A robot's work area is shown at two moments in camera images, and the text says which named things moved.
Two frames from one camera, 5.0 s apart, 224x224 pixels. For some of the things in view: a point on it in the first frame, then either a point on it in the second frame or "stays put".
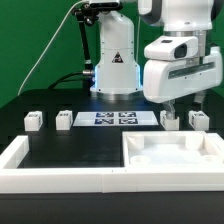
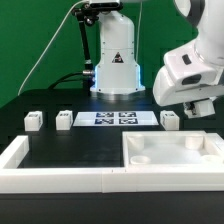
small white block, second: (64, 120) stays put
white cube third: (169, 125) stays put
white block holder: (173, 149) stays put
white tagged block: (198, 120) to (202, 108)
